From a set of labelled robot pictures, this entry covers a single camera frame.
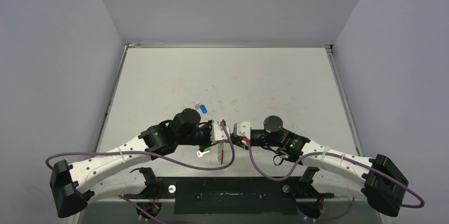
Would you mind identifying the green capped key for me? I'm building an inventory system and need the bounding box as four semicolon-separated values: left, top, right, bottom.
196;147;211;158

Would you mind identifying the blue capped key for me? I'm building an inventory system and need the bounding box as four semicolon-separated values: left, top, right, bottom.
194;103;208;114

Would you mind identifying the metal keyring with red handle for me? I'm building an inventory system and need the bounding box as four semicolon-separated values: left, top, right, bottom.
217;142;224;165

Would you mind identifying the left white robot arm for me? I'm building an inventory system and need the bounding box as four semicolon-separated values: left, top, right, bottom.
46;109;221;218

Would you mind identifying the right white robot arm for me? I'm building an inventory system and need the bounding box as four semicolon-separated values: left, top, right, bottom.
231;115;409;217

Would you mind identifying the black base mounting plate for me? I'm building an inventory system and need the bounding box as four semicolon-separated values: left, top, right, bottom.
126;176;334;215

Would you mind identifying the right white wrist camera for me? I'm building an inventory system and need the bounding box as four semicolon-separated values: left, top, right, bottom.
234;122;251;139

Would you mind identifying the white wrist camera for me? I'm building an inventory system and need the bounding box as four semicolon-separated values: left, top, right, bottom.
211;122;231;144
234;122;251;139

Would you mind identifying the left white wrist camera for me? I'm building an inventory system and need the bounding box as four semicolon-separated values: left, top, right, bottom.
211;122;231;144

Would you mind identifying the aluminium table frame rail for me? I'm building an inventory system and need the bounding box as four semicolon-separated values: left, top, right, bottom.
71;43;390;224

